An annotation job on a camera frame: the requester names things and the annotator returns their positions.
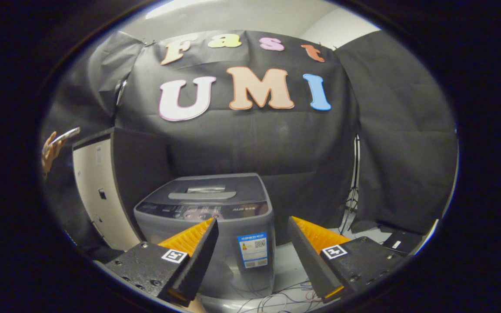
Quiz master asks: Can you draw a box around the black light stand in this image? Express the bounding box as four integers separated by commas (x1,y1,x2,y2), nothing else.
340,135,362,235

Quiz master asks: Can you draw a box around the grey washing machine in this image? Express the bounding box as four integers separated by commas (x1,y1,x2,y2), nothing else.
134,173,276,300

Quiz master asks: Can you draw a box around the tangle of thin cables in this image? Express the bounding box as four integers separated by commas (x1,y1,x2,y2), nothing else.
233,280,325,313

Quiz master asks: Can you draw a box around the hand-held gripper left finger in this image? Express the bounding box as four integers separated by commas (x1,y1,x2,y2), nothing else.
105,217,219,307

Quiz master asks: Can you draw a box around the black box with white label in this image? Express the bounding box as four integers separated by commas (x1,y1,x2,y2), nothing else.
381,230,425,256

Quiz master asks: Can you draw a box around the white cabinet with dark top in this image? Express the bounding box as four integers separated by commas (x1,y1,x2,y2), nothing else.
72,127,173,252

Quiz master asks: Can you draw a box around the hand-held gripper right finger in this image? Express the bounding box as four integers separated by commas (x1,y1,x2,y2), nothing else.
287,216,404,304

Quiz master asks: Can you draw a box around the smartphone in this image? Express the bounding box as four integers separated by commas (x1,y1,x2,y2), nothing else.
44,127,81,150

